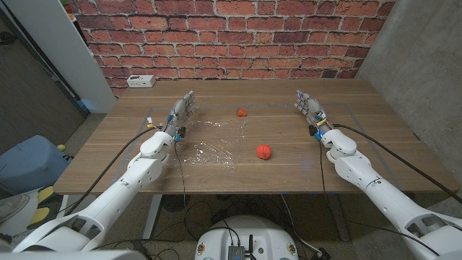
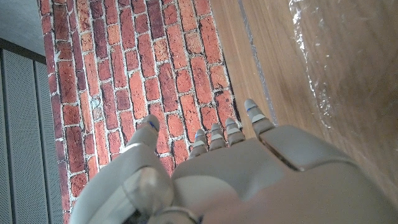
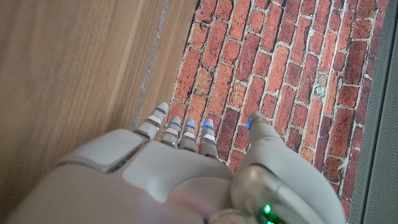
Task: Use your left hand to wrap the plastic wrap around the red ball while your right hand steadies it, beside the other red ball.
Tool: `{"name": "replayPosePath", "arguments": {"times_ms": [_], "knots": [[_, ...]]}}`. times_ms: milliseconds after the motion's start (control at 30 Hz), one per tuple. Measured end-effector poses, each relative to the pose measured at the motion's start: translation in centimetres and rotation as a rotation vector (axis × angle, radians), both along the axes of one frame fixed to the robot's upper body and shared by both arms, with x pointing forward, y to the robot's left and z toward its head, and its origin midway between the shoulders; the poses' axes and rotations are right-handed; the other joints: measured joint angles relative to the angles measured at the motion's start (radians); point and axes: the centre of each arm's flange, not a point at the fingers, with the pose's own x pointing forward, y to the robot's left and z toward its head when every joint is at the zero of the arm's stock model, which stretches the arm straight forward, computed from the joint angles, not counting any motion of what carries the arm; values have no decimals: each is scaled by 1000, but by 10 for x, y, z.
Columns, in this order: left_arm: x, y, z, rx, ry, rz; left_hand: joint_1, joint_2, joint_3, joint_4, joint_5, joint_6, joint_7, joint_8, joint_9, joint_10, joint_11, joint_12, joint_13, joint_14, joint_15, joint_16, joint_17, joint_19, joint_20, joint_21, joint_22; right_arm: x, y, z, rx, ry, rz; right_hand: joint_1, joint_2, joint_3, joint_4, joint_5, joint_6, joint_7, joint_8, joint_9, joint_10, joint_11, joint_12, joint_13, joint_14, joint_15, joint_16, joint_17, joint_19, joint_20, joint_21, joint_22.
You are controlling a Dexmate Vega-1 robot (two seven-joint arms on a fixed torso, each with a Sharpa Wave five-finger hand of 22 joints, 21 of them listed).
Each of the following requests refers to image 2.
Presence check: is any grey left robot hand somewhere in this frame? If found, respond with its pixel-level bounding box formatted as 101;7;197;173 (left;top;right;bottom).
68;98;398;224

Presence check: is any clear plastic wrap sheet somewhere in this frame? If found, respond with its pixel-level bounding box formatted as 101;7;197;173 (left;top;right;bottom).
287;0;398;175

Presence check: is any red brick printed backdrop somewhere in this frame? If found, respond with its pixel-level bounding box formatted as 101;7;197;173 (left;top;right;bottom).
37;0;243;224

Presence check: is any grey perforated panel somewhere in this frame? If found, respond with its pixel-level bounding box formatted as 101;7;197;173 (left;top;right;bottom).
0;39;65;224

